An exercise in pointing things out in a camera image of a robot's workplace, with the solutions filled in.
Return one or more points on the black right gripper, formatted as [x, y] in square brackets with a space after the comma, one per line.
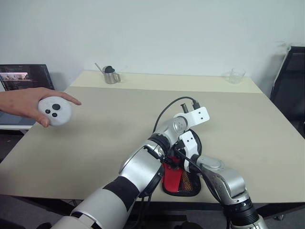
[176, 149]

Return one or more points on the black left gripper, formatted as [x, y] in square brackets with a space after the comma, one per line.
[185, 108]

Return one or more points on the table tennis paddle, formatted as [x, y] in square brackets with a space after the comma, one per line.
[172, 179]

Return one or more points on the black paddle case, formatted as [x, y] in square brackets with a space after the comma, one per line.
[199, 148]

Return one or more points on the white handheld controller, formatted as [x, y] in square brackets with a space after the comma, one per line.
[59, 114]

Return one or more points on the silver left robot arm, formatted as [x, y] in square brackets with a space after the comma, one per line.
[140, 164]

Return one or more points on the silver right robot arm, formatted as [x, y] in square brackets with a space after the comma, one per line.
[228, 176]

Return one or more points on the person's bare hand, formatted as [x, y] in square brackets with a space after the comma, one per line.
[21, 102]

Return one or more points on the clear glass beaker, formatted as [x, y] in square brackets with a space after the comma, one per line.
[236, 75]

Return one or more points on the stainless steel pitcher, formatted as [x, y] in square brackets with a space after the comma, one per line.
[111, 77]

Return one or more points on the black heart-shaped object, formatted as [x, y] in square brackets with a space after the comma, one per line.
[110, 69]

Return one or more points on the thin metal stick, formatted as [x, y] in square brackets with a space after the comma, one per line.
[98, 67]

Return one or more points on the black office chair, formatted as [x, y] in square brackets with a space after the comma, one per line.
[291, 81]

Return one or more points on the open laptop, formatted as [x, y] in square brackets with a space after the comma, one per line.
[26, 77]

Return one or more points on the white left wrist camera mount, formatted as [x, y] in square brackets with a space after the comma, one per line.
[199, 117]

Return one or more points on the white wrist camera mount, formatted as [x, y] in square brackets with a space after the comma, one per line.
[189, 143]
[199, 117]

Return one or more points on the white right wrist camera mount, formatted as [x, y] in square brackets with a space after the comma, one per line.
[189, 143]

